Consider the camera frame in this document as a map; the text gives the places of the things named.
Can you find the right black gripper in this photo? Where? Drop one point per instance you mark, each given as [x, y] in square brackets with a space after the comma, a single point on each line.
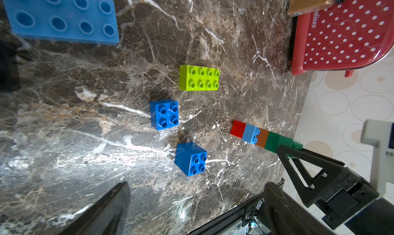
[347, 198]

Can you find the red polka dot toaster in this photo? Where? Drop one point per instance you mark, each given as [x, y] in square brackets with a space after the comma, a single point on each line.
[347, 36]

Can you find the light blue 2x4 lego brick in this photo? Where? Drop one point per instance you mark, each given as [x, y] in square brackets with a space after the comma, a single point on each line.
[81, 21]
[250, 134]

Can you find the orange 2x2 lego brick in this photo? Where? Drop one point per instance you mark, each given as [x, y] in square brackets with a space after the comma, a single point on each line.
[262, 137]

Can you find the red 2x2 lego brick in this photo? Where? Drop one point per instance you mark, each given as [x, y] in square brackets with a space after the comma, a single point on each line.
[238, 129]

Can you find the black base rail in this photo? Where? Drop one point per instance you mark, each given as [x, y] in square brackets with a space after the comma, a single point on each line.
[241, 220]

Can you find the blue 2x2 lego brick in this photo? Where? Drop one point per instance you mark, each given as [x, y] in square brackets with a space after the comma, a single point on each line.
[164, 114]
[190, 158]

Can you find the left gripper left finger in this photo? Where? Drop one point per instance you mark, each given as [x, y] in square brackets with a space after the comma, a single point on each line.
[106, 217]

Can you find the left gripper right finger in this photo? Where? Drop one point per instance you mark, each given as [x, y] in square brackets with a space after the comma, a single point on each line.
[286, 217]

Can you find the green 2x2 lego brick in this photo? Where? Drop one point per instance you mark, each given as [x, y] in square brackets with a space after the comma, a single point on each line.
[272, 142]

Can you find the lime green 2x4 lego brick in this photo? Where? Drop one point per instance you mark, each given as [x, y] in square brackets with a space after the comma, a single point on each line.
[195, 78]

